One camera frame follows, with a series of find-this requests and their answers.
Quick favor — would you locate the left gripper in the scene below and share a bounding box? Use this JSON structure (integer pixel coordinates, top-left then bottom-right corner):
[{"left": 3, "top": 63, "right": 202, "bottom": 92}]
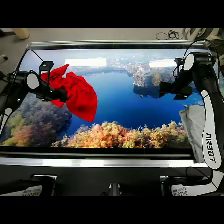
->
[{"left": 42, "top": 87, "right": 70, "bottom": 103}]

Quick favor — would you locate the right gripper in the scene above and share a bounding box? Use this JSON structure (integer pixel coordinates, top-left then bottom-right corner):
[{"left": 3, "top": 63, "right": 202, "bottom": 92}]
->
[{"left": 159, "top": 81, "right": 184, "bottom": 98}]

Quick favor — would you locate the red T-shirt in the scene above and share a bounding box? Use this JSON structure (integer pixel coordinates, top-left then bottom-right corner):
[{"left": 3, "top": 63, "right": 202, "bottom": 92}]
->
[{"left": 40, "top": 63, "right": 99, "bottom": 123}]

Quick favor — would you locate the grey garment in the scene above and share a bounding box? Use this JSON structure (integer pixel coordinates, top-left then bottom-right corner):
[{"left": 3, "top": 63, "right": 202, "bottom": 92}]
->
[{"left": 179, "top": 105, "right": 208, "bottom": 163}]

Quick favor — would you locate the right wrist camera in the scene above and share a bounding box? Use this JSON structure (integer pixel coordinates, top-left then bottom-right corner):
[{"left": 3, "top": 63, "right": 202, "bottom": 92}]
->
[{"left": 173, "top": 57, "right": 185, "bottom": 78}]

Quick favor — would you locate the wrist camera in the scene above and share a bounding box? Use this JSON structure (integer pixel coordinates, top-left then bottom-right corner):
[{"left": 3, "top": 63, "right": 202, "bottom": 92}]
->
[
  {"left": 38, "top": 60, "right": 55, "bottom": 84},
  {"left": 173, "top": 57, "right": 185, "bottom": 78}
]

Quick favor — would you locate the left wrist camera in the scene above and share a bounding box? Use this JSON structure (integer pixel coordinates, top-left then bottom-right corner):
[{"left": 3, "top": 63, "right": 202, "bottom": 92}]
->
[{"left": 38, "top": 60, "right": 55, "bottom": 84}]

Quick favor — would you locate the black cable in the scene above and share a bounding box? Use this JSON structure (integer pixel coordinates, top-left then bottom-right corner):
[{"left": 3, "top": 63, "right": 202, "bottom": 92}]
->
[{"left": 182, "top": 39, "right": 214, "bottom": 60}]

